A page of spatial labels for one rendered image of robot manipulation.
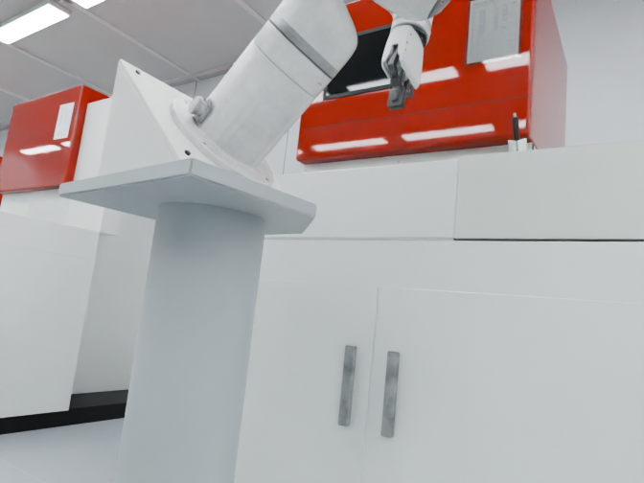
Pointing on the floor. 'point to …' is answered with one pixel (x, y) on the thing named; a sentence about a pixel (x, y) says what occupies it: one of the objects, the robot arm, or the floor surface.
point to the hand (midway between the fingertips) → (397, 99)
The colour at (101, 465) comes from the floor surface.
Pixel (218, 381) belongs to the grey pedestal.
